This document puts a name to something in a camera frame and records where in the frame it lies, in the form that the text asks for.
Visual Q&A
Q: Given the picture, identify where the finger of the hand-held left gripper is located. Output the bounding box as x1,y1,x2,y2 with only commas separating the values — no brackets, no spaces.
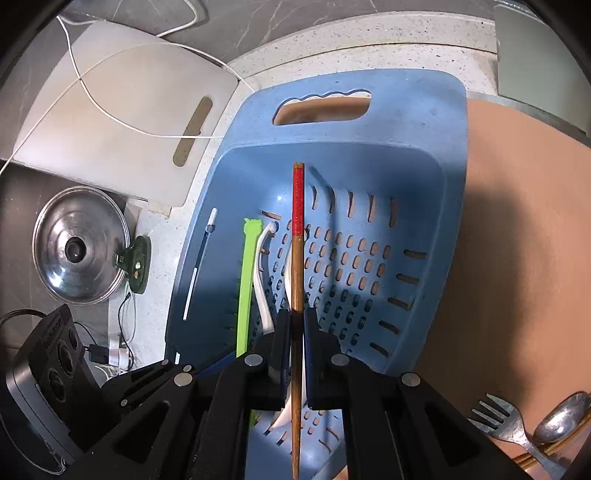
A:
102,360,195,411

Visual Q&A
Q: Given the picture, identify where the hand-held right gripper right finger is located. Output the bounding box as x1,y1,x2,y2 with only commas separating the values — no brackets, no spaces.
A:
302,307,532,480

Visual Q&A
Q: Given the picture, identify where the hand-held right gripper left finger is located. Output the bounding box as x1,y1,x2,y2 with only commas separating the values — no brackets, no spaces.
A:
69,308,293,480

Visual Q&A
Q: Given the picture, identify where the plain white spoon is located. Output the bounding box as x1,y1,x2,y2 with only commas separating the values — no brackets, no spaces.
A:
255,220,297,431

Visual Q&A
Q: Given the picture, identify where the green plastic chopstick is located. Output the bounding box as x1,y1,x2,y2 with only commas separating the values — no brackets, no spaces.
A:
236,218,262,431

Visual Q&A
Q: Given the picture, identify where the metal fork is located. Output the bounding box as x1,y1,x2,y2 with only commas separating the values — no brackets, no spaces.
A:
468,393,570,477

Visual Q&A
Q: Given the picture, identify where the blue plastic drain basket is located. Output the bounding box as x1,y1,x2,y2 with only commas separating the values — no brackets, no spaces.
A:
164,69,468,480

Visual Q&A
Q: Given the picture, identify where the metal spoon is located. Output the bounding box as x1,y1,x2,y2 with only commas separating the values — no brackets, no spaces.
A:
532,391,591,445

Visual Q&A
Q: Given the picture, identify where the dark green lid holder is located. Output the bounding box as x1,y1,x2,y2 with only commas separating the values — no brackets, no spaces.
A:
114,234,153,294

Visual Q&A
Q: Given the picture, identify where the steel pot lid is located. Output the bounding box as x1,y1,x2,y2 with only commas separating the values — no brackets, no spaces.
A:
31,185,131,306

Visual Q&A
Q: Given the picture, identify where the white plastic cutting board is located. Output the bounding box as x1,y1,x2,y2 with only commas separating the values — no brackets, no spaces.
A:
9,21,242,207

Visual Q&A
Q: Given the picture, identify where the steel kitchen sink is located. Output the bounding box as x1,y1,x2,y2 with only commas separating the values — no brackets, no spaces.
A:
492,2,591,139

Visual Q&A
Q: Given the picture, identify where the black cable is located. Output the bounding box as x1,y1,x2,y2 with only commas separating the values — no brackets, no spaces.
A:
0,308,49,335

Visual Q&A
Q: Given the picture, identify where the white cable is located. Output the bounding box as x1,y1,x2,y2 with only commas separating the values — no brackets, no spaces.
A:
0,16,257,178
58,0,208,38

